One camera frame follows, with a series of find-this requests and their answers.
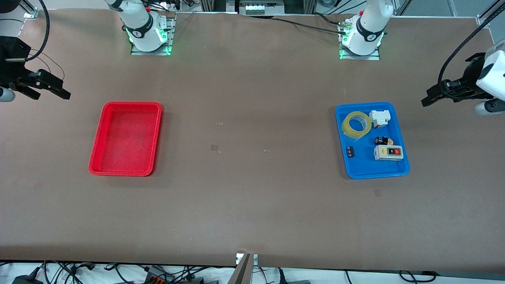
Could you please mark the white circuit breaker block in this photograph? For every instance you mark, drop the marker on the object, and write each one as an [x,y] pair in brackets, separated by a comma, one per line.
[379,117]

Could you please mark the small black terminal block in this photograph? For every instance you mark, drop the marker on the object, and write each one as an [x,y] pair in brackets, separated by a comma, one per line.
[350,151]

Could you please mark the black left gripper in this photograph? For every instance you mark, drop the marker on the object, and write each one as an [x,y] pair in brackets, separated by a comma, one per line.
[469,76]

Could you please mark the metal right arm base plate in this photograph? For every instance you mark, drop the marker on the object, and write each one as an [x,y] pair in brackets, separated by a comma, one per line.
[169,35]

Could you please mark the blue plastic tray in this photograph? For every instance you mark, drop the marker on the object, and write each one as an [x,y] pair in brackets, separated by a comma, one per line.
[363,165]

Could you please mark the metal table corner bracket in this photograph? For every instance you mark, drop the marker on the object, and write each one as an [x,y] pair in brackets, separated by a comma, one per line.
[483,20]
[30,14]

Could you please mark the small black orange push button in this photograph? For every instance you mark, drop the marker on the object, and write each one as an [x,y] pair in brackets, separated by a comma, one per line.
[383,140]

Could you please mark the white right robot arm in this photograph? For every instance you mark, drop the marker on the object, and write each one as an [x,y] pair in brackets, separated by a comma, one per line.
[138,23]

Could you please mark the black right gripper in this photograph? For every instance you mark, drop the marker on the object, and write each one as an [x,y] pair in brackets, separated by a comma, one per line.
[12,65]

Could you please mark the orange black connector box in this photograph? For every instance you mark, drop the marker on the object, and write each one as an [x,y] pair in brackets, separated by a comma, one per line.
[158,276]

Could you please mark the aluminium frame with power strip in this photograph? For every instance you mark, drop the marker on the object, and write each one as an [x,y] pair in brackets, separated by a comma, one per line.
[256,7]

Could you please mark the yellow clear tape roll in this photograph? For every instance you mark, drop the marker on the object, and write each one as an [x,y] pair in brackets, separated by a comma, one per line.
[347,128]

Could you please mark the black power adapter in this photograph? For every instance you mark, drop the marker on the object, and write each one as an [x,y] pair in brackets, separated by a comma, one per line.
[25,279]

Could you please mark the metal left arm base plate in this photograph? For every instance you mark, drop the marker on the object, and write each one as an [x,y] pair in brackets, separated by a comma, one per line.
[375,56]

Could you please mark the red plastic tray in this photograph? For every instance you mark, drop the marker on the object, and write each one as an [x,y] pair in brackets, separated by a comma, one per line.
[126,138]

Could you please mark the grey switch box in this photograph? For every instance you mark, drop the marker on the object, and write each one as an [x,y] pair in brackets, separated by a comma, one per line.
[388,152]

